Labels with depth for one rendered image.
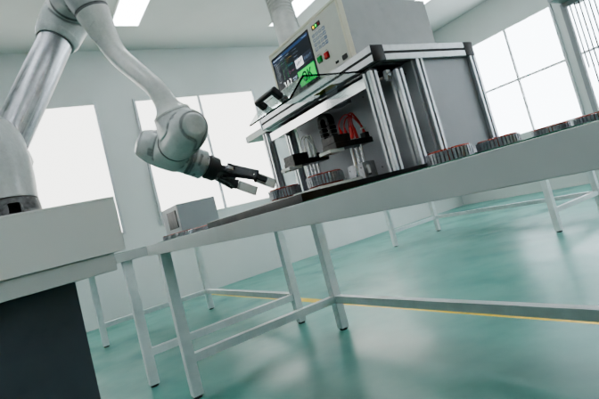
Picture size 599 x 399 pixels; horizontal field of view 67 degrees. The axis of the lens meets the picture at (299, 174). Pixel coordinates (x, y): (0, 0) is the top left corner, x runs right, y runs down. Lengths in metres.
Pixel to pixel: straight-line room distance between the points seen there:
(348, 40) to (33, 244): 0.96
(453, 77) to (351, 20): 0.36
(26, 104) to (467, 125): 1.28
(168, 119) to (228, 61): 5.75
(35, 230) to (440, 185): 0.79
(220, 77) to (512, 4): 4.77
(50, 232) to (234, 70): 6.01
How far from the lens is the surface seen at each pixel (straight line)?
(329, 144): 1.36
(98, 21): 1.50
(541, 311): 1.83
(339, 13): 1.43
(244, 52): 7.13
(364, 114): 1.54
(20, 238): 1.06
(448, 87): 1.47
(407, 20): 1.61
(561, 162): 0.59
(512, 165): 0.61
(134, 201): 5.97
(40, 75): 1.54
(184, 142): 1.20
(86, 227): 1.09
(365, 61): 1.30
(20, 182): 1.18
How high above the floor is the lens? 0.74
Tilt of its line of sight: 4 degrees up
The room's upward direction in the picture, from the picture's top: 15 degrees counter-clockwise
